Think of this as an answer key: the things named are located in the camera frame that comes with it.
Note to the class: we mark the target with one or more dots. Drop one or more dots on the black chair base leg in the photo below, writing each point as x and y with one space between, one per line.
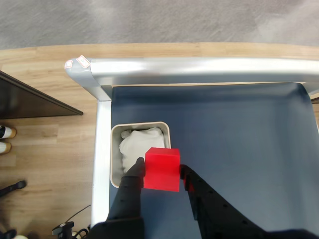
15 186

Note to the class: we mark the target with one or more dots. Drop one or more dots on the blue grey table mat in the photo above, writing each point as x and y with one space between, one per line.
236 124

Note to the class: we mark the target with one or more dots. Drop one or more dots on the white crumpled cloth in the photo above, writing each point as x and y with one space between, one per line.
139 144

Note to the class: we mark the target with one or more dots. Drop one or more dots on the white and tan shoe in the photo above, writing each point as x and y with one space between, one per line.
7 132
5 148

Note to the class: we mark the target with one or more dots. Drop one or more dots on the silver metal table frame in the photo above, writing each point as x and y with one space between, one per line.
199 69

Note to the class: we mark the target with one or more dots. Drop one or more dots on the dark brown furniture panel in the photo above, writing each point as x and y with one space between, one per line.
25 99

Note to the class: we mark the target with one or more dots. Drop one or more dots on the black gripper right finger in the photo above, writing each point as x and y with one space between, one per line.
216 214

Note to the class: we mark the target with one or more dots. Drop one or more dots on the red cube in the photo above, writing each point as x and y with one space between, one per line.
162 171

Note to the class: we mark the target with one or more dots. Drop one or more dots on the black clamp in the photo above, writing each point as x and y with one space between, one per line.
63 227

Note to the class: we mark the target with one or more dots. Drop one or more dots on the beige rounded box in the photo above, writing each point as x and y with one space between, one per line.
115 149

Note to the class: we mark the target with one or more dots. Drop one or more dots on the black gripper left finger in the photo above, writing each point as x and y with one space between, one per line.
128 196

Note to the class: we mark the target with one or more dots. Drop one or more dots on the red white sticker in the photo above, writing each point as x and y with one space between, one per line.
68 64
83 61

